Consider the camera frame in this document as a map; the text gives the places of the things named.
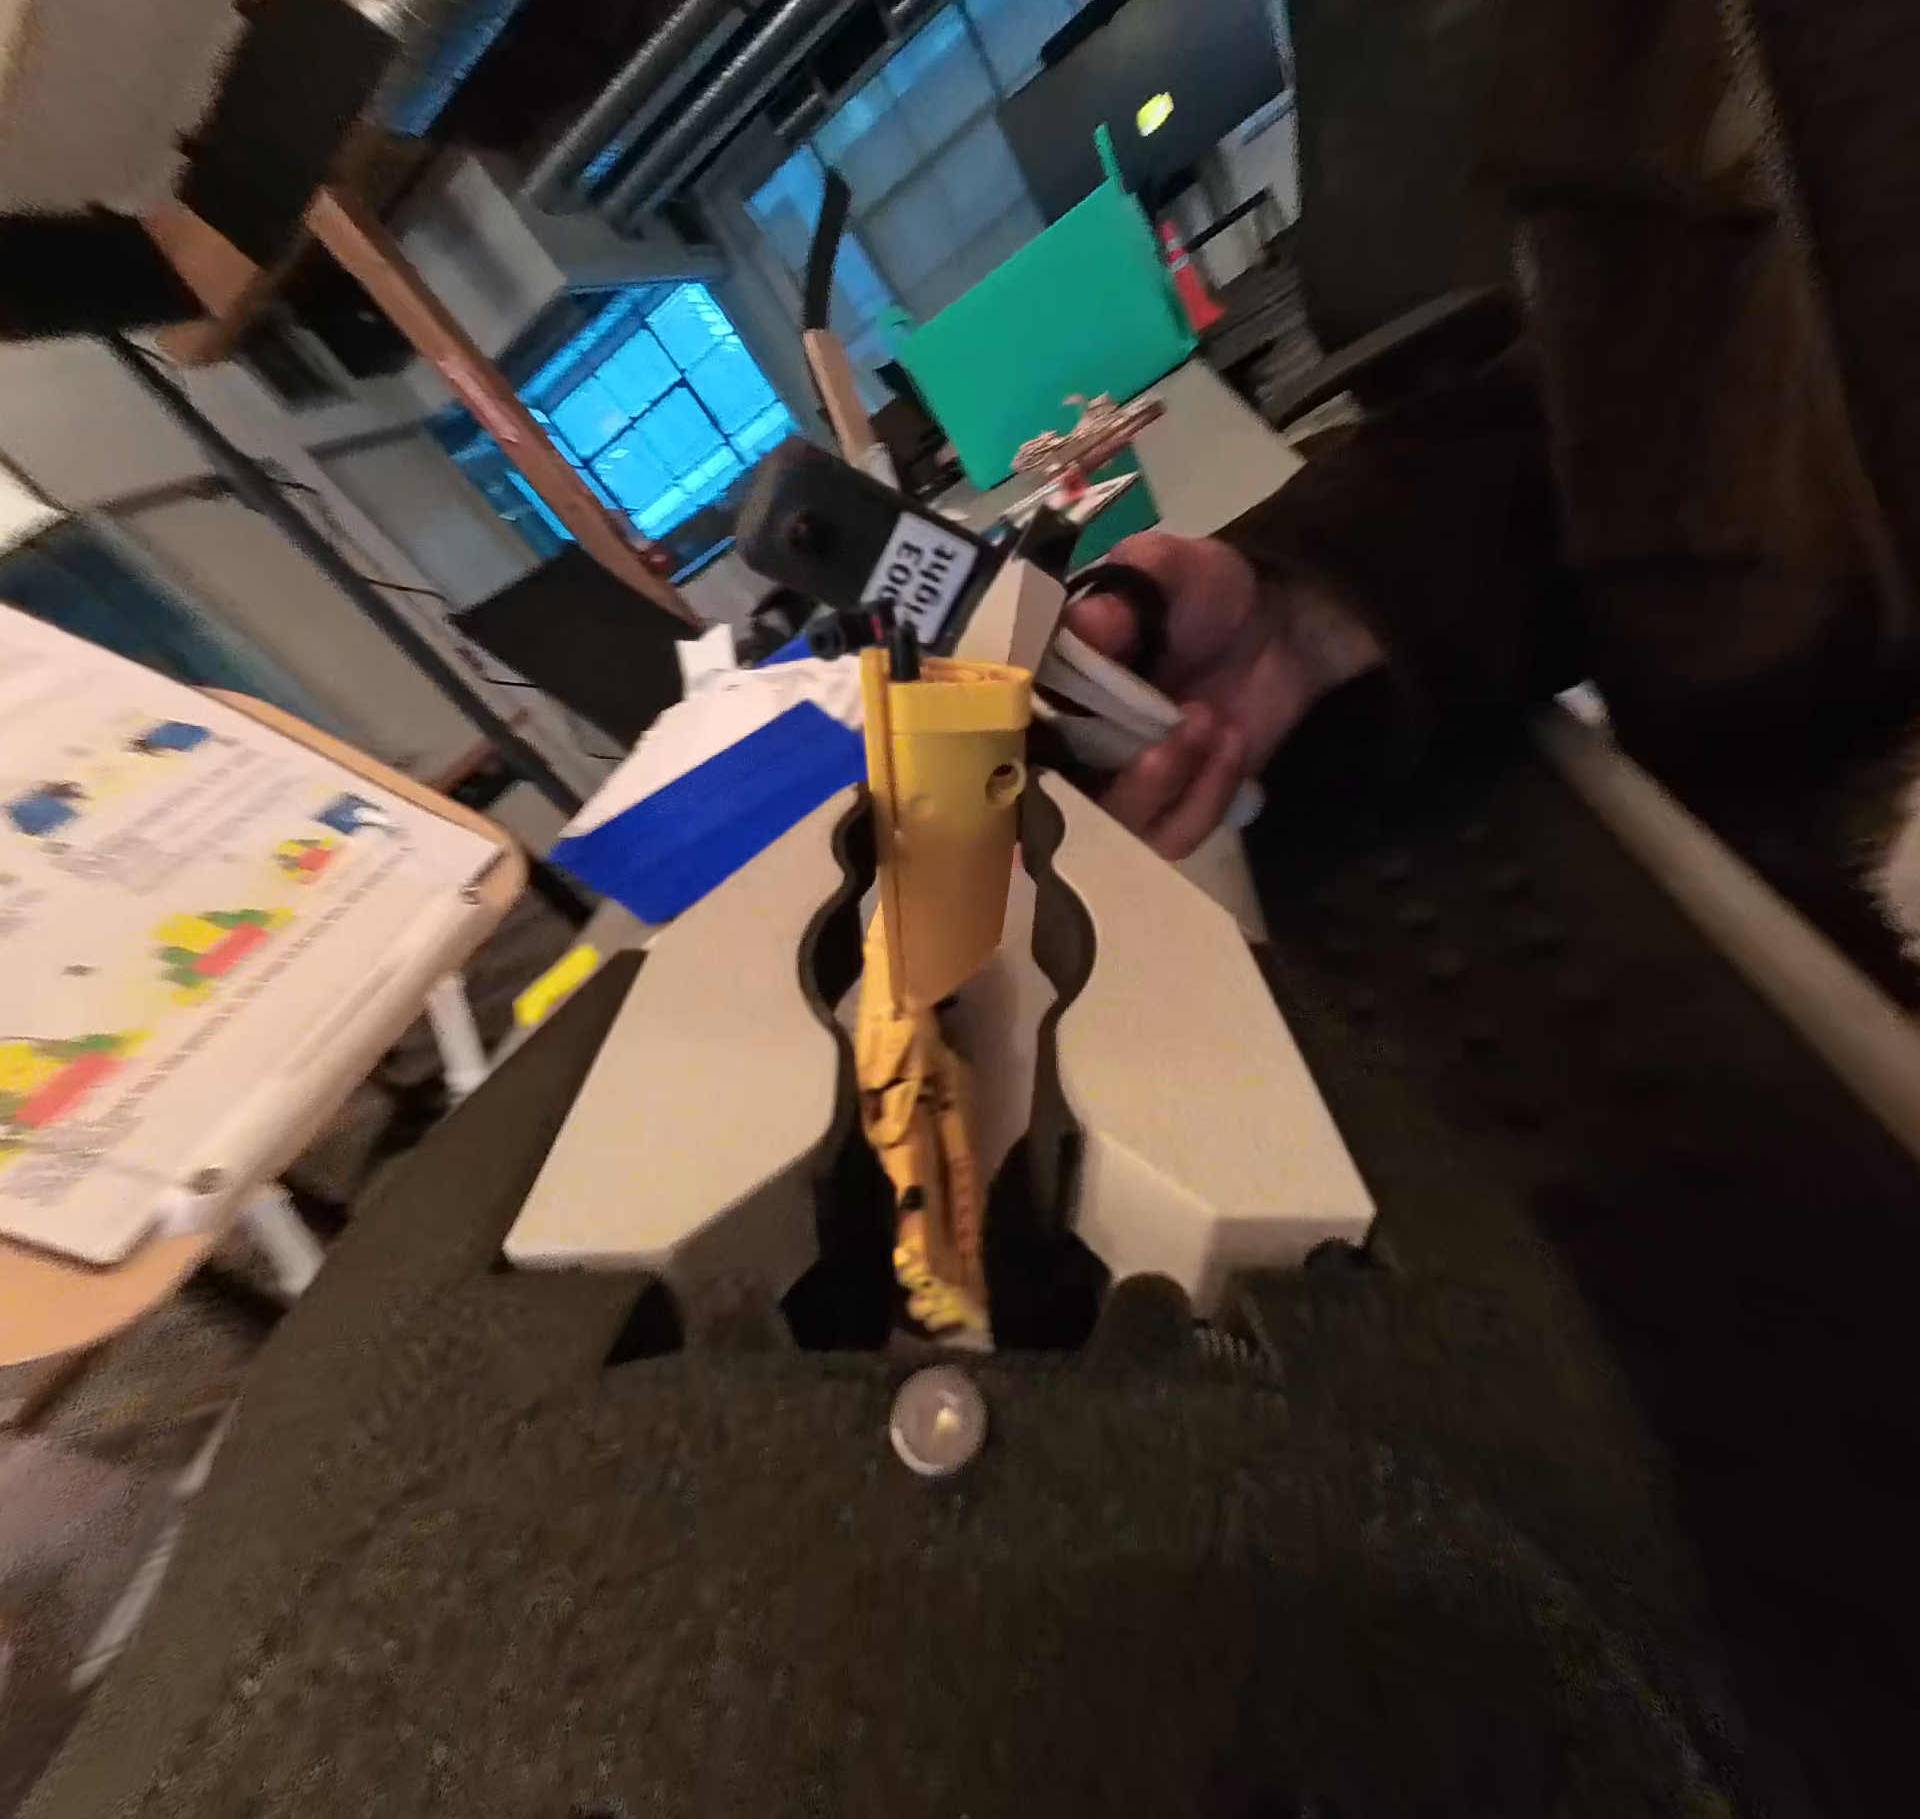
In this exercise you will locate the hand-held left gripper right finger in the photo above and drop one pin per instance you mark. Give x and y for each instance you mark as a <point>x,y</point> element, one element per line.
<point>1202,1101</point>

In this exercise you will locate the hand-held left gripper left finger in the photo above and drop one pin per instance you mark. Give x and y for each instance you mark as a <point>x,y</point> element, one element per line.
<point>676,1101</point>

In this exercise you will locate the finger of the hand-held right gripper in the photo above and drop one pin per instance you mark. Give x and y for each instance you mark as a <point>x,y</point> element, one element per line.
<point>1022,621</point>

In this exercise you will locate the yellow brick wing piece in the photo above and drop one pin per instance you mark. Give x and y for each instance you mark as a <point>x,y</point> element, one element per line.
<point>937,889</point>

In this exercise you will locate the person's right forearm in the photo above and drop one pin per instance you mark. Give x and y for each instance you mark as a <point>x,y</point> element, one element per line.
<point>1440,575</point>

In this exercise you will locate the curved black desk lamp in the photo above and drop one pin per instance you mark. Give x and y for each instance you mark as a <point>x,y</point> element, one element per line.
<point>827,320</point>

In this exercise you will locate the person's right hand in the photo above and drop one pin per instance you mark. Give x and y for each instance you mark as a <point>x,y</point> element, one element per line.
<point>1261,666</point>

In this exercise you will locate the yellow sticky note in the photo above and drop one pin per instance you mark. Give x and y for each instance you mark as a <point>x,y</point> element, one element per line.
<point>556,986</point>

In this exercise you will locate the small tan brick model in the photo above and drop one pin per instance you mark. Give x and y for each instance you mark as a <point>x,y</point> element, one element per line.
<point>1081,456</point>

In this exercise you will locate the white crumpled papers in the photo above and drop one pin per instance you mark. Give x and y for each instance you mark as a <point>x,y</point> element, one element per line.
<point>737,674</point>

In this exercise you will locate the blue plastic bin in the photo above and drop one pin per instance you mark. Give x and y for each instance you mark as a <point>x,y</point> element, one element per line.
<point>708,816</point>

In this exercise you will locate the green plastic carry case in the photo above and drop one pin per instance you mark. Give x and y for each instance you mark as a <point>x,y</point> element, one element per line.
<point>1050,320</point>

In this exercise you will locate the orange traffic cone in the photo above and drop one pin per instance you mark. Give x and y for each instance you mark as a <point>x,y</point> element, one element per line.
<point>1192,276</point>

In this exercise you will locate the black studded mat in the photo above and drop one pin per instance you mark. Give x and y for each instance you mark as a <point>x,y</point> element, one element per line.
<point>1621,1221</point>

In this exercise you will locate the printed instruction sheet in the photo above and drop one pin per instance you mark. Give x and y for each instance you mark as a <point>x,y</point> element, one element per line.
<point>181,920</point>

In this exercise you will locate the black monitor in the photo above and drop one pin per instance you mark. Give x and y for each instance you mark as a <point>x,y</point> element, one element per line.
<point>1155,35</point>

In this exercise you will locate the wooden display board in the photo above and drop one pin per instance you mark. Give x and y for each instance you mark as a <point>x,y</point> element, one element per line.
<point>62,1304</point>

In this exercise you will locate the dark sherpa-lined jacket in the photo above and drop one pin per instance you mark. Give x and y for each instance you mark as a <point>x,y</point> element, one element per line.
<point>1740,260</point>

